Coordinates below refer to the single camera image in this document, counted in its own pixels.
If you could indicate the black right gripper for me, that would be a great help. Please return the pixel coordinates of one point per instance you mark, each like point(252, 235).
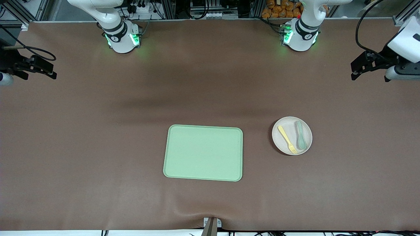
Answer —
point(9, 61)

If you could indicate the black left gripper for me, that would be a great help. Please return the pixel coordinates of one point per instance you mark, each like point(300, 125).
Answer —
point(383, 59)

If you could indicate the yellow plastic fork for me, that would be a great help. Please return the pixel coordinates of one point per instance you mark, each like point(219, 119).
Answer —
point(286, 137)

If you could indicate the beige speckled round plate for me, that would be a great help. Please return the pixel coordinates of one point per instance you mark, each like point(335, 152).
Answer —
point(285, 144)

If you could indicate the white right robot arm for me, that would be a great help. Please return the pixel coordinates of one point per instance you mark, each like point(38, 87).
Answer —
point(111, 23)

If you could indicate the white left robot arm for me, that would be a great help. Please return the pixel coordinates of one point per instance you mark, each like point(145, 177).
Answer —
point(305, 29)

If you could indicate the brown table mat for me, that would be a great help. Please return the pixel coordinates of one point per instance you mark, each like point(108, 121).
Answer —
point(98, 137)

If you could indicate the pale green plastic spoon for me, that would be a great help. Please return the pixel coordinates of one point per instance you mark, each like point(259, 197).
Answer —
point(301, 139)

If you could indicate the orange snack packets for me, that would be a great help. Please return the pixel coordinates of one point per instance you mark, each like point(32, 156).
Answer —
point(282, 8)

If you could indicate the white power strip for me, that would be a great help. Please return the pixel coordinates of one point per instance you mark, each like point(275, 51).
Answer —
point(141, 8)

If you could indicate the light green rectangular tray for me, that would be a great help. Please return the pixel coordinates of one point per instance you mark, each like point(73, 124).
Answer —
point(197, 154)

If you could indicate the aluminium frame profile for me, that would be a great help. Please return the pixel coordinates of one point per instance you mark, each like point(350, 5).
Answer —
point(19, 13)
point(407, 14)

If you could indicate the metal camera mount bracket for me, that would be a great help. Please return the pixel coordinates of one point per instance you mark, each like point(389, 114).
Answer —
point(211, 226)

